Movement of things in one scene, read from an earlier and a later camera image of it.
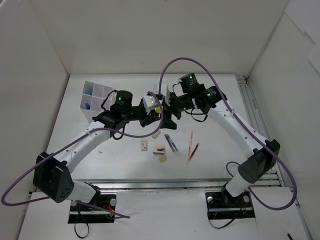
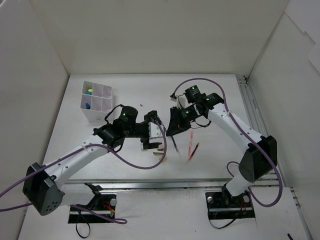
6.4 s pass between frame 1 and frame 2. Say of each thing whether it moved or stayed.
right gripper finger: moved
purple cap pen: moved
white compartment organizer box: stayed
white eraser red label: stayed
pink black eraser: stayed
